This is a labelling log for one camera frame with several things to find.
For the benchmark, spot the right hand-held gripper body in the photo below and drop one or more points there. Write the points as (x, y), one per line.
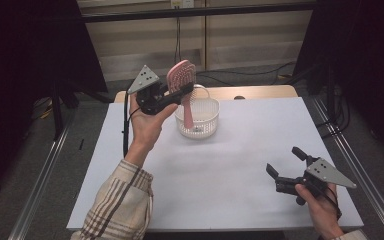
(326, 173)

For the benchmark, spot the pink hairbrush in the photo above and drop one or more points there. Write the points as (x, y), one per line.
(181, 75)

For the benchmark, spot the aluminium floor rail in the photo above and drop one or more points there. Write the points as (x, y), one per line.
(363, 166)
(46, 173)

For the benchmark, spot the white table cover sheet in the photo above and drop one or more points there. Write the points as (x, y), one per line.
(233, 186)

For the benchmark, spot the person's right hand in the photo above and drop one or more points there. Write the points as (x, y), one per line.
(320, 213)

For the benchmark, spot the white wall socket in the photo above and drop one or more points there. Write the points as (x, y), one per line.
(182, 3)

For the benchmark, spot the white plastic basket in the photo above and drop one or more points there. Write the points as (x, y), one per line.
(203, 116)

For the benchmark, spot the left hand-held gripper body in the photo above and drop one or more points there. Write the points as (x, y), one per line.
(146, 90)

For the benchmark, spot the small black floor object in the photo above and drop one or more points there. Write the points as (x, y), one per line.
(81, 144)

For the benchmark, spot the light wooden table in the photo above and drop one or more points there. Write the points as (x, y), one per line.
(263, 91)

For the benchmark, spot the black horizontal bar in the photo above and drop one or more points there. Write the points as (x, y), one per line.
(196, 12)

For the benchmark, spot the person's left hand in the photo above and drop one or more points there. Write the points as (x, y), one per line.
(148, 130)

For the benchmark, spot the black metal stand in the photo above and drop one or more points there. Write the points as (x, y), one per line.
(57, 113)

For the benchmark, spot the dark curtain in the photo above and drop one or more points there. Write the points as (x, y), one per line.
(30, 66)
(373, 66)

